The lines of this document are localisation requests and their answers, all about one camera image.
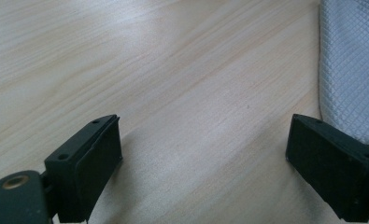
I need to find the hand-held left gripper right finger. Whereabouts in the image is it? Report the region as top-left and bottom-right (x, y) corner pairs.
(285, 113), (369, 223)

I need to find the grey cleaning cloth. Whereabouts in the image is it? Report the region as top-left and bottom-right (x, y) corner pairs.
(318, 0), (369, 148)

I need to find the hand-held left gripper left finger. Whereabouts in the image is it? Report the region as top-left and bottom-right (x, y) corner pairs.
(44, 114), (123, 224)

